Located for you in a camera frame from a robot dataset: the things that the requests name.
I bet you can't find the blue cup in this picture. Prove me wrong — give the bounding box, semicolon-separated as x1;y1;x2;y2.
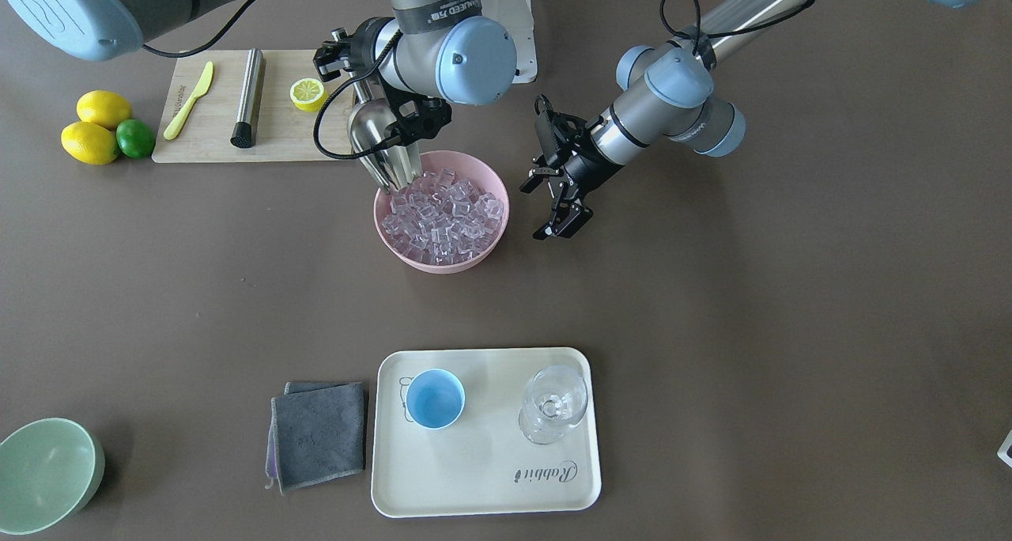
405;369;466;430

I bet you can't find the grey folded cloth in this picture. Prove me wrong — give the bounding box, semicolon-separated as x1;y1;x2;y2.
265;381;368;494

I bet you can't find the green lime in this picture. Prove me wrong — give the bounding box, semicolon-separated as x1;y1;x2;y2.
115;119;157;159

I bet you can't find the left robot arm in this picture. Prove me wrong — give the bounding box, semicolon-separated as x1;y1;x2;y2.
505;0;1010;249

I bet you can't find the clear wine glass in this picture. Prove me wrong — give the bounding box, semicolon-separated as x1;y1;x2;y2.
518;365;591;446

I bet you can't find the yellow lemon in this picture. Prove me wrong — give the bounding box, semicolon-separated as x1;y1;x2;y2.
60;122;120;165
75;89;133;131

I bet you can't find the lemon half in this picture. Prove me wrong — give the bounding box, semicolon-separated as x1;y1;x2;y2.
289;78;328;112

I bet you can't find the bamboo cutting board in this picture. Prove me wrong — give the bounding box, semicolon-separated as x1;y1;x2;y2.
153;49;327;163

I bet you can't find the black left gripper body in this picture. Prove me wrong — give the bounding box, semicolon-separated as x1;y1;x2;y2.
534;111;623;202

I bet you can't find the pink bowl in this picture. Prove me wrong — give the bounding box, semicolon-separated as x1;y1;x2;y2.
373;149;510;274

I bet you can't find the yellow plastic knife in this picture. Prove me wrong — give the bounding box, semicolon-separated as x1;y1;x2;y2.
162;61;216;141

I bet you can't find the pile of clear ice cubes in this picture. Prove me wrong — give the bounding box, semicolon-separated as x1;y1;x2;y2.
377;168;506;266

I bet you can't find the cream serving tray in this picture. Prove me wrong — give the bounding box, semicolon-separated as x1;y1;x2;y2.
370;347;602;518

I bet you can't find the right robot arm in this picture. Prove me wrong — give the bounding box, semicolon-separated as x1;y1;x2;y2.
8;0;517;158

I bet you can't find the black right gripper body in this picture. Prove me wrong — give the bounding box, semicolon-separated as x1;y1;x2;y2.
384;89;452;147

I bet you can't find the steel ice scoop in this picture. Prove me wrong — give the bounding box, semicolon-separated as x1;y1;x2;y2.
348;80;424;194

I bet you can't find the steel muddler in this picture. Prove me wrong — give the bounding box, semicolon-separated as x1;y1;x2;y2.
230;48;265;149

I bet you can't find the green bowl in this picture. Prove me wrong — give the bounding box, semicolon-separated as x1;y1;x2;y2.
1;418;105;536

